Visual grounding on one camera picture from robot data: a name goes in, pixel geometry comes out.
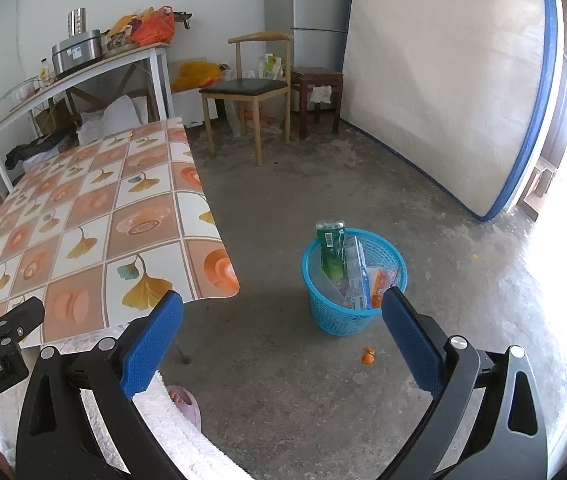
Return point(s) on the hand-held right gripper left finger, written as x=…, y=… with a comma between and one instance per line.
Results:
x=151, y=345

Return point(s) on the green packet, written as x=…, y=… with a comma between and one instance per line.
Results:
x=331, y=250

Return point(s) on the person's foot pink slipper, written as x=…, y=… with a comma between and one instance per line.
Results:
x=186, y=402

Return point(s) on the long white table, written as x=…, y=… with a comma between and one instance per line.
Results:
x=163, y=85

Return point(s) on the white crumpled cloth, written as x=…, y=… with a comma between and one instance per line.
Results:
x=321, y=95

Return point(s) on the white fluffy robe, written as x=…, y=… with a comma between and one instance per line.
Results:
x=173, y=440

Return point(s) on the clear plastic bag under chair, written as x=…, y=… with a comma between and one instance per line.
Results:
x=258, y=120

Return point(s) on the steel utensil holder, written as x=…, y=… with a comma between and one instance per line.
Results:
x=77, y=22

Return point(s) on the table with tiled tablecloth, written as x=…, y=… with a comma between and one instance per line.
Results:
x=88, y=200

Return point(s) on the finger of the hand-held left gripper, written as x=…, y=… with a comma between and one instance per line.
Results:
x=18, y=322

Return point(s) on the blue plastic basket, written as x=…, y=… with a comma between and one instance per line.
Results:
x=343, y=317

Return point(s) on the silver electric cooker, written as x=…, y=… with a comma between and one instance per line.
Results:
x=77, y=52

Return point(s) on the dark wooden stool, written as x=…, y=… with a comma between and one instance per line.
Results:
x=313, y=74

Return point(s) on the orange plastic bag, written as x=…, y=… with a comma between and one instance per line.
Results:
x=153, y=30

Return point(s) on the small yellow plastic bag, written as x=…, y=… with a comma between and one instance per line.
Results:
x=121, y=24

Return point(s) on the silver refrigerator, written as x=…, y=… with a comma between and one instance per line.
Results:
x=313, y=0

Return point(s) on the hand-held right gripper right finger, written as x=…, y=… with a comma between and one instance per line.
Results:
x=413, y=345

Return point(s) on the clear glass container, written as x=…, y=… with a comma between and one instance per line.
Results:
x=20, y=90

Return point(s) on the orange packet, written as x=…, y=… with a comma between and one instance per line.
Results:
x=378, y=290

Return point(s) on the blue printed plastic packet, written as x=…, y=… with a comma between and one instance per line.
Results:
x=356, y=270

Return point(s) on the white sack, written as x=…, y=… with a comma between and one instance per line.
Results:
x=108, y=120

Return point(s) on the white chest freezer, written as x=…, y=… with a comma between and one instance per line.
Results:
x=188, y=107

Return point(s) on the white green carton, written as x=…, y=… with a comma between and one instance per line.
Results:
x=271, y=66

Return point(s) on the black bag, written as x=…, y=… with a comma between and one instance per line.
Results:
x=38, y=150

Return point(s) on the wooden chair black seat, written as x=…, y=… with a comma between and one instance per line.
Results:
x=243, y=87

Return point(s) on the white mattress blue edge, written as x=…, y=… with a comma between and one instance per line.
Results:
x=438, y=85

